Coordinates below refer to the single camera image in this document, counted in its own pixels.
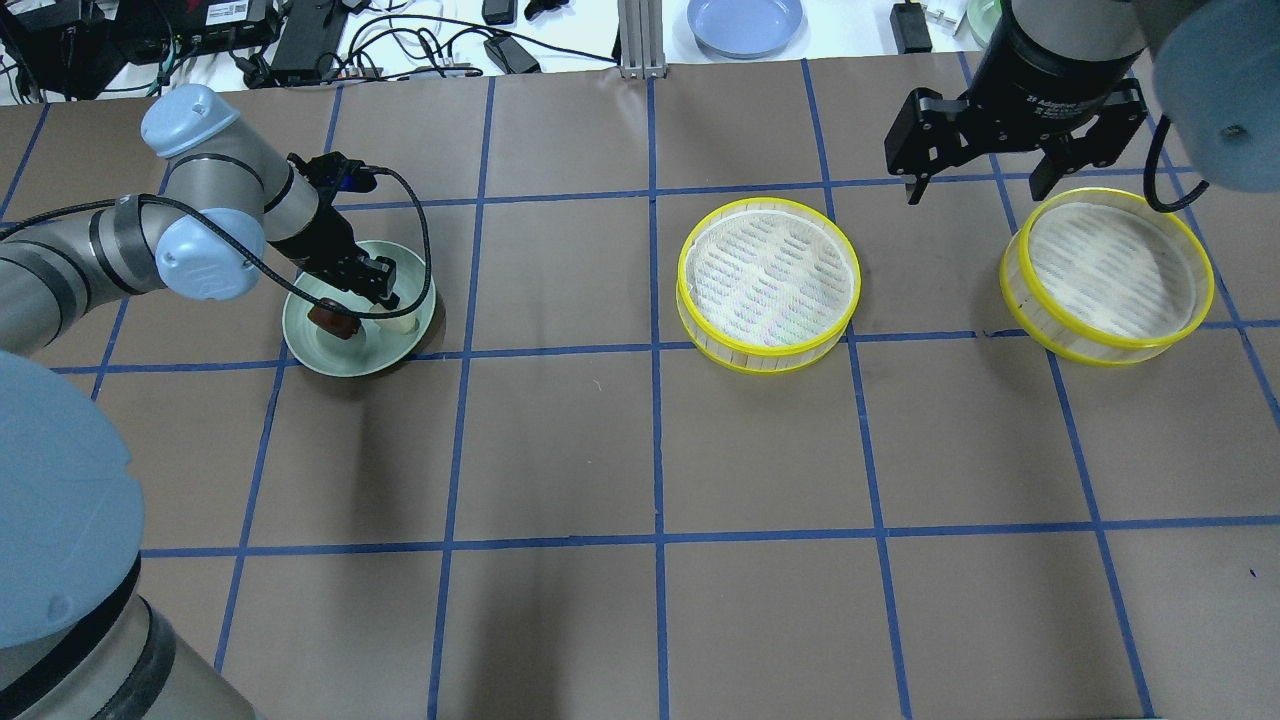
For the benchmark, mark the yellow bamboo steamer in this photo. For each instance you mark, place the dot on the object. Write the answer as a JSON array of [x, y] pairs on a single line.
[[766, 286], [1100, 278]]

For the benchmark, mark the brown steamed bun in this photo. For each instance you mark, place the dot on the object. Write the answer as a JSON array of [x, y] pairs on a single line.
[[329, 317]]

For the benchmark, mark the white steamed bun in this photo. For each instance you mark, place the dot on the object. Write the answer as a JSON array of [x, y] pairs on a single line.
[[404, 324]]

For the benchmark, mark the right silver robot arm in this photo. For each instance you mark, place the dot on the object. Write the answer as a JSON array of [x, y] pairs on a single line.
[[1215, 66]]

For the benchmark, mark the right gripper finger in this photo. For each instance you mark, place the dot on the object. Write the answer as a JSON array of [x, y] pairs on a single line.
[[1049, 171], [916, 182]]

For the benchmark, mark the light green plate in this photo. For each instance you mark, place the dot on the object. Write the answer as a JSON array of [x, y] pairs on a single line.
[[371, 350]]

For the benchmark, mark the blue plate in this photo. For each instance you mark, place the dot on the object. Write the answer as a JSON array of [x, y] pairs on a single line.
[[744, 29]]

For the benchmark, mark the black power adapter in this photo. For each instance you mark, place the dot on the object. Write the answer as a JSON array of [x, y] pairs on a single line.
[[909, 28]]

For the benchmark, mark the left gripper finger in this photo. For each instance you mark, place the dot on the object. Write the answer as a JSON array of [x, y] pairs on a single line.
[[389, 300], [332, 295]]

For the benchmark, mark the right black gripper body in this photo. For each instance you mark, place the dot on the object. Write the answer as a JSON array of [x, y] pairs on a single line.
[[1055, 70]]

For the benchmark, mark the aluminium frame post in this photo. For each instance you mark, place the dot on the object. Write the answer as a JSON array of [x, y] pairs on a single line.
[[640, 40]]

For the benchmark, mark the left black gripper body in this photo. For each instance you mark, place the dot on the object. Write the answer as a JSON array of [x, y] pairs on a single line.
[[326, 238]]

